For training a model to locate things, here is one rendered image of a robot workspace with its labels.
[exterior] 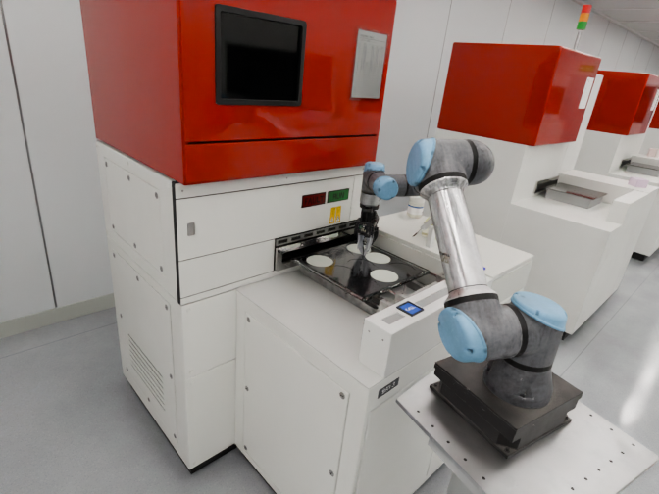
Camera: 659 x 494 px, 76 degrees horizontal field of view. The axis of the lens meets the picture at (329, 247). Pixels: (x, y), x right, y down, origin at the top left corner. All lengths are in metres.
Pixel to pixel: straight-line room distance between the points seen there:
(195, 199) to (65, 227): 1.59
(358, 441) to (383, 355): 0.26
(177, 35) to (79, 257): 1.95
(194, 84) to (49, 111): 1.56
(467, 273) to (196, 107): 0.80
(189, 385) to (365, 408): 0.70
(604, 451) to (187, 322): 1.19
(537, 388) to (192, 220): 1.01
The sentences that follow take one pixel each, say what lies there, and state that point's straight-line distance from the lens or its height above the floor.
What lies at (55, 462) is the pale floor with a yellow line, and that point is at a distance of 2.20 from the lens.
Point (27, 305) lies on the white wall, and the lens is 2.97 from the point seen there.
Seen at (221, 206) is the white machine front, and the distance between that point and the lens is 1.36.
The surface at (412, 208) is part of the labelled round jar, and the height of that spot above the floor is 1.01.
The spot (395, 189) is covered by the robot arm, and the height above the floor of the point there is 1.21.
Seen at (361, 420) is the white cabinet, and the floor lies 0.70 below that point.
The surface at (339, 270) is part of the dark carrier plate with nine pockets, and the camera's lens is 1.51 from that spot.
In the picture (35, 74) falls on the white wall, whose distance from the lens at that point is 2.66.
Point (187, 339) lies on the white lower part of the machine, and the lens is 1.51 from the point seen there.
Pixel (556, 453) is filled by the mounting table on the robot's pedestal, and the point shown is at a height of 0.82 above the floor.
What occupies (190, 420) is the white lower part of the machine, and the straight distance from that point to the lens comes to 1.74.
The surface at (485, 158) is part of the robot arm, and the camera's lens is 1.11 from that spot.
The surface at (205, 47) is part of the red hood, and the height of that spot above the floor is 1.58.
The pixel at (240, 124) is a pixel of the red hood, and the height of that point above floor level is 1.39.
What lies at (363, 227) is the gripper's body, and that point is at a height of 1.03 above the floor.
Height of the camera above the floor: 1.55
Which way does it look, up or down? 23 degrees down
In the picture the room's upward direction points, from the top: 6 degrees clockwise
